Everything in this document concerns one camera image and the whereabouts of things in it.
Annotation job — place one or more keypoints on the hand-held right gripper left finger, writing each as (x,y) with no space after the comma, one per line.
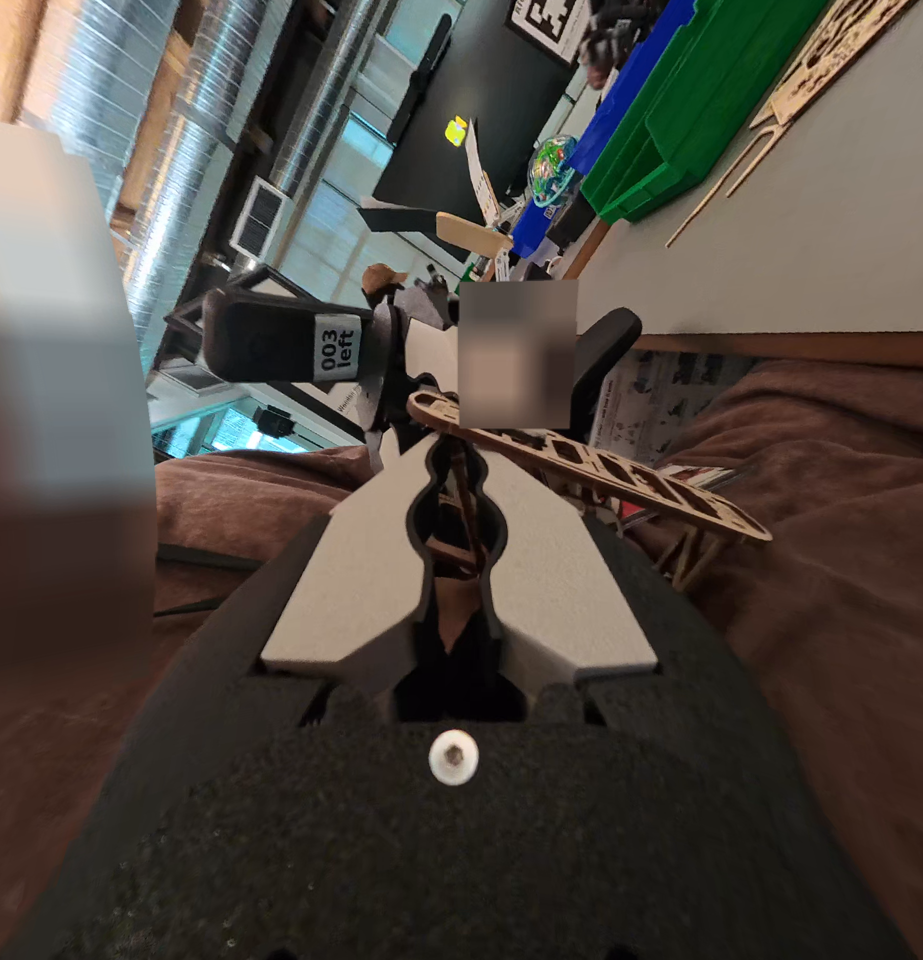
(356,577)

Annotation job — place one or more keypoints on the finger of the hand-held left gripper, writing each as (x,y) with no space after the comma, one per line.
(431,360)

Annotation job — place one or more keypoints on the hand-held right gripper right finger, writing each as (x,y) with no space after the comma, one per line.
(566,592)

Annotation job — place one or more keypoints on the wooden laser-cut model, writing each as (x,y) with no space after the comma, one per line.
(720,520)

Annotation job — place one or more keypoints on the white desk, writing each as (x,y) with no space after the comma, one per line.
(806,247)

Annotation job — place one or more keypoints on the white air vent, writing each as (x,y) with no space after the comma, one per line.
(257,217)

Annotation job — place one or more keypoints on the pale wooden paddle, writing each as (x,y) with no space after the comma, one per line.
(469,232)

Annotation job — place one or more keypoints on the small blue plastic bin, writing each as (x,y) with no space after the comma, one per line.
(533,229)

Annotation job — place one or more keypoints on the white paper card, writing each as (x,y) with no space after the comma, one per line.
(480,180)

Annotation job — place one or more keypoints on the printed instruction sheet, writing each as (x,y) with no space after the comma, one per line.
(656,397)

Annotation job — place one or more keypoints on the colourful globe ball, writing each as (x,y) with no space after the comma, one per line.
(551,169)

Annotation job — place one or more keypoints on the yellow sticker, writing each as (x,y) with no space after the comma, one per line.
(455,131)

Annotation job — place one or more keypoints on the person's brown shirt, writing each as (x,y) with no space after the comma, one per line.
(844,525)

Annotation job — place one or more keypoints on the green plastic bin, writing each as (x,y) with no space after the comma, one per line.
(679,112)

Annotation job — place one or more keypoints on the black and white marker board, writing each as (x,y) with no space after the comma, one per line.
(544,22)

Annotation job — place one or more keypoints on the thin wooden sprue strip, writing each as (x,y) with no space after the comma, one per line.
(769,121)

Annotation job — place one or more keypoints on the wooden laser-cut sheet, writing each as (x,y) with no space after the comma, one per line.
(791,101)

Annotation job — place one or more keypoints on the silver ventilation duct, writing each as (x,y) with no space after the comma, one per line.
(191,187)
(319,97)
(109,75)

